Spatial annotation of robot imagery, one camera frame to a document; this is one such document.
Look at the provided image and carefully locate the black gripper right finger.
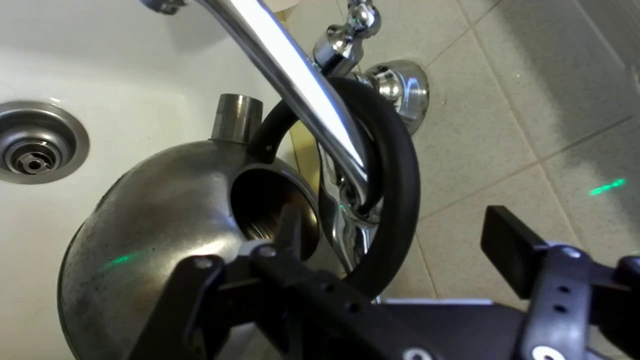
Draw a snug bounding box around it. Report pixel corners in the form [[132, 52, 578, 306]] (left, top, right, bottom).
[[479, 205, 640, 360]]

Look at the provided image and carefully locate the chrome wall faucet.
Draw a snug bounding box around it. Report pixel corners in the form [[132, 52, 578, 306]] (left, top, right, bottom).
[[138, 0, 432, 272]]

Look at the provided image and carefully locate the metal sink drain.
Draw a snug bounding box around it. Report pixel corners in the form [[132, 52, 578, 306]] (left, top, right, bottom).
[[0, 99, 93, 186]]

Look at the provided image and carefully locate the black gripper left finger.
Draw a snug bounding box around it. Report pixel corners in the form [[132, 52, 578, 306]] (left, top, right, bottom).
[[127, 202, 429, 360]]

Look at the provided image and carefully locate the white kitchen sink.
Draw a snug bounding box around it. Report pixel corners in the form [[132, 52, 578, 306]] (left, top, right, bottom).
[[0, 0, 326, 360]]

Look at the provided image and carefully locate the steel kettle with black handle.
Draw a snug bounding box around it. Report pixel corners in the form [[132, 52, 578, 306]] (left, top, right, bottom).
[[56, 76, 424, 360]]

